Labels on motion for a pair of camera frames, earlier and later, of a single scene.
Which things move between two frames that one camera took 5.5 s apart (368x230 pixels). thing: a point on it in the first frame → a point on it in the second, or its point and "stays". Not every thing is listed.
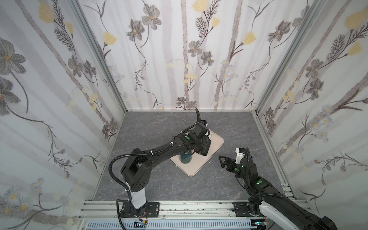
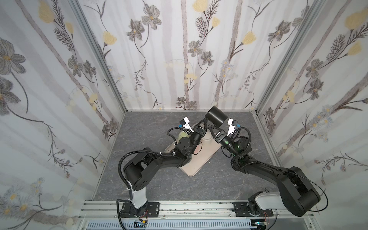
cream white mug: (211, 134) stays
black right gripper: (231, 163) → (217, 134)
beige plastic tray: (198, 161) stays
